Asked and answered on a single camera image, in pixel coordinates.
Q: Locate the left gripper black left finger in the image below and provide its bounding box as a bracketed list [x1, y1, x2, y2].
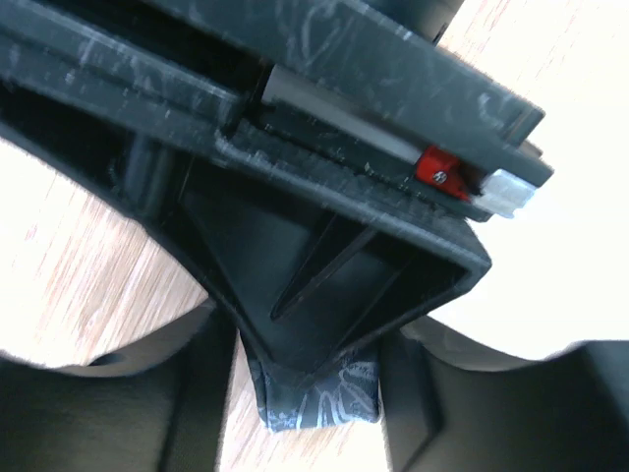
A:
[1, 302, 236, 471]

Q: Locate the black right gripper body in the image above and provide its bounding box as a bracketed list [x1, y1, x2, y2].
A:
[1, 1, 552, 221]

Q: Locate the grey floral tie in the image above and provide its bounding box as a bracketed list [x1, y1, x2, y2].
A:
[243, 344, 380, 433]

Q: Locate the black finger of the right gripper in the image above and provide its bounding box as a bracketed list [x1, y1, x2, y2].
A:
[1, 88, 490, 374]

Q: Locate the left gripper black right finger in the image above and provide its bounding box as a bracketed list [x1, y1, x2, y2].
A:
[380, 318, 628, 471]

